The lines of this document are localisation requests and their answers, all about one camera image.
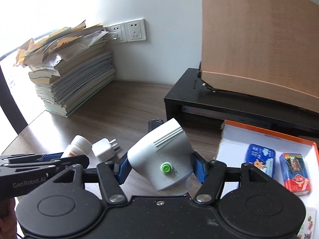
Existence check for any white USB charger cube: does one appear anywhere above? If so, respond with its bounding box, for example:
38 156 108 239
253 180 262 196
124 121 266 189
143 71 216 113
92 138 119 162

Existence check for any white pill bottle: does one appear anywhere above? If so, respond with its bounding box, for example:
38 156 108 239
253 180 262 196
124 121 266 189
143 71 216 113
61 135 92 158

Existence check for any white repellent plug green button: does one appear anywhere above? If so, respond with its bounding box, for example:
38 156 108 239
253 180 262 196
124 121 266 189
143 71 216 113
127 118 194 196

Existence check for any black power adapter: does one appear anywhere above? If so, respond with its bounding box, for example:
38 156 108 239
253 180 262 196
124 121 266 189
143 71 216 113
148 119 164 133

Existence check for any blue dental floss box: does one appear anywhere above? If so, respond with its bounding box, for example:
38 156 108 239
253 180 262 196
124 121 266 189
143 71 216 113
245 144 276 177

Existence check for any red blue playing card box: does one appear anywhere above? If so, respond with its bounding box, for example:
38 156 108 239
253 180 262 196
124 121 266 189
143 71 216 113
280 153 311 196

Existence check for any teal adhesive bandage box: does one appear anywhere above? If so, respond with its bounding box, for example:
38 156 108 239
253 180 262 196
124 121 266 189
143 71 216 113
297 207 316 239

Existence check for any person left hand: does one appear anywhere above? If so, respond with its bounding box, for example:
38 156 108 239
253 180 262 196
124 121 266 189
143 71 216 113
1 198 17 239

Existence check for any black monitor riser stand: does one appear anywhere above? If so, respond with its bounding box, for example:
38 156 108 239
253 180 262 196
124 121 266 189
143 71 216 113
164 68 318 138

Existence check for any orange white cardboard tray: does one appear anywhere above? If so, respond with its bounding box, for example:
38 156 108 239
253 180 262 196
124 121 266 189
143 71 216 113
216 120 318 238

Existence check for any stack of books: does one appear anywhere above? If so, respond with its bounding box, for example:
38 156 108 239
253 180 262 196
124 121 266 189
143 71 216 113
16 22 116 117

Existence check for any wooden book stand board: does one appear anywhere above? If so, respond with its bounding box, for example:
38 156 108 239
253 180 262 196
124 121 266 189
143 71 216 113
201 0 318 112

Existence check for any white wall socket left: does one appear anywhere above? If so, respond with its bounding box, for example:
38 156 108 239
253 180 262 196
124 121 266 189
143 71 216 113
104 23 127 43

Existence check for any white wall socket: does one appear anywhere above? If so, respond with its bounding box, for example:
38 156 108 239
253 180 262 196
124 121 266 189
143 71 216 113
104 23 127 43
124 18 147 42

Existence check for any white wall socket right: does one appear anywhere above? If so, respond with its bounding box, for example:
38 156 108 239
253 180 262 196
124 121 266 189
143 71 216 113
124 18 147 42

